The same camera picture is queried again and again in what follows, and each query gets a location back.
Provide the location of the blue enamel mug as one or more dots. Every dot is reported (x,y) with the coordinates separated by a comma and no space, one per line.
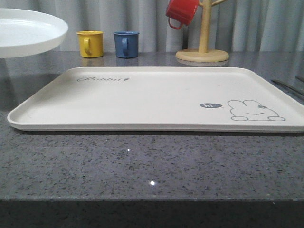
(126,44)

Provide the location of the cream rabbit serving tray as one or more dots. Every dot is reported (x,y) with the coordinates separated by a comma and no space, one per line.
(217,99)

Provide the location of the grey pleated curtain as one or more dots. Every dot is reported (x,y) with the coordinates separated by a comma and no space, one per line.
(236,25)

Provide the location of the white round plate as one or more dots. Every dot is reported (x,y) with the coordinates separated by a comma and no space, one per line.
(26,32)

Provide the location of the wooden mug tree stand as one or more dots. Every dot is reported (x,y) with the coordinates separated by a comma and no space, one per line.
(203,53)

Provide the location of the red enamel mug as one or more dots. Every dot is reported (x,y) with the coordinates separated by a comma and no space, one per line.
(182,11)

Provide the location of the silver metal fork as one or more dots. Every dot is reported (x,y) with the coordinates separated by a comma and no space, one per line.
(287,86)

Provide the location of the yellow enamel mug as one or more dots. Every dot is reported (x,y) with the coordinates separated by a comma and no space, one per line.
(90,43)

